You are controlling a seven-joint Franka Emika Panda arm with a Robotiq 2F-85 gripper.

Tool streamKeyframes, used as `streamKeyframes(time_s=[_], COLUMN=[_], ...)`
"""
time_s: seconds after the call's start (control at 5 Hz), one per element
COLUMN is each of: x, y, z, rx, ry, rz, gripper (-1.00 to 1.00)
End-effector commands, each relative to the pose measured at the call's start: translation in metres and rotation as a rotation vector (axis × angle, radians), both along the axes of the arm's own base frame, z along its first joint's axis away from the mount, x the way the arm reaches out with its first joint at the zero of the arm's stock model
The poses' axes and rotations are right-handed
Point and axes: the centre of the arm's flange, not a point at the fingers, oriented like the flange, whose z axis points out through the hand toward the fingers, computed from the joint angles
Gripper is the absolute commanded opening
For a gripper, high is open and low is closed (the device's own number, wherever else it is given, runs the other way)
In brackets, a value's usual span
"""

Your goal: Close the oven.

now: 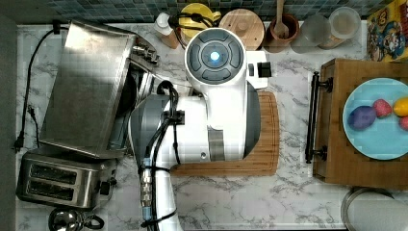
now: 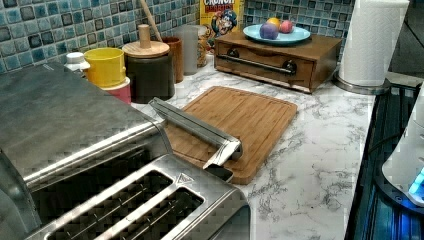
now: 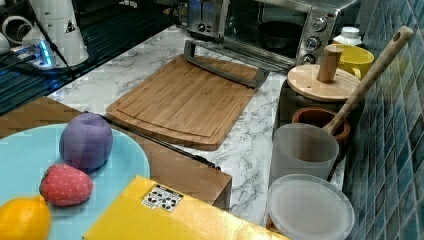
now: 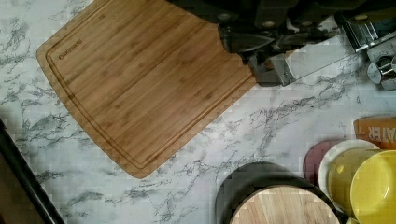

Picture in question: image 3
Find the glass oven door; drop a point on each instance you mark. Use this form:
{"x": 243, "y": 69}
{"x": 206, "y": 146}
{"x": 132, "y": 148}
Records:
{"x": 207, "y": 19}

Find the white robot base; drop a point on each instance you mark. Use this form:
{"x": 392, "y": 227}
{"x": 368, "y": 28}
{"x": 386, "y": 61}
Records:
{"x": 58, "y": 42}

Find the black pan inside oven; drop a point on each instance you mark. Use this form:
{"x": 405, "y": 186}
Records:
{"x": 278, "y": 34}

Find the silver toaster oven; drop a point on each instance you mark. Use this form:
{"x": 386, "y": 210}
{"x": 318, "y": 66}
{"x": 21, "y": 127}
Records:
{"x": 321, "y": 20}

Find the bamboo cutting board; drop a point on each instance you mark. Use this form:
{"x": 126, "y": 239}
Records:
{"x": 183, "y": 104}

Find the frosted plastic cup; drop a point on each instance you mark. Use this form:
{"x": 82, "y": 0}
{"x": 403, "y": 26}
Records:
{"x": 302, "y": 149}

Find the brown wooden mortar bowl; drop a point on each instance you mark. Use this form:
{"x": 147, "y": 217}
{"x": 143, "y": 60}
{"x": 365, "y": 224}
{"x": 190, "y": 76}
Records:
{"x": 319, "y": 117}

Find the yellow cardboard box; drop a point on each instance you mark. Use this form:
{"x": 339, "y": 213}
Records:
{"x": 146, "y": 210}

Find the dark jar with wooden lid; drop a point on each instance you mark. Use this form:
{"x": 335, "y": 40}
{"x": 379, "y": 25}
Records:
{"x": 315, "y": 85}

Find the wooden spoon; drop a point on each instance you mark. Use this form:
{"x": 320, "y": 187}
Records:
{"x": 391, "y": 50}

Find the frosted plastic lid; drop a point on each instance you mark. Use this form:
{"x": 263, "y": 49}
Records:
{"x": 305, "y": 207}

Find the purple plush plum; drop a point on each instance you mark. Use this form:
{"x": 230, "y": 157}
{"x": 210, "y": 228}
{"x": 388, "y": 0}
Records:
{"x": 86, "y": 142}

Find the yellow ceramic mug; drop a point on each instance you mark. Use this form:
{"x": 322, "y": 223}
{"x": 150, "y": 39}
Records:
{"x": 355, "y": 60}

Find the white bottle cap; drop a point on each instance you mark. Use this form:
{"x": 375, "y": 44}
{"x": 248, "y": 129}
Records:
{"x": 348, "y": 36}

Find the red plush strawberry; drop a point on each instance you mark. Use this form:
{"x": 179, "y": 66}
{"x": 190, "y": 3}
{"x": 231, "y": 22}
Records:
{"x": 63, "y": 185}

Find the light blue plate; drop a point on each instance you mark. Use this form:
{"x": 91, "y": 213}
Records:
{"x": 25, "y": 156}

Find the orange fruit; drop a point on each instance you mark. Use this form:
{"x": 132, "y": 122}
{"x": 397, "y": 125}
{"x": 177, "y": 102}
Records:
{"x": 25, "y": 218}

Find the white tape roll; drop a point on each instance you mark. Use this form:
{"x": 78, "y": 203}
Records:
{"x": 13, "y": 30}

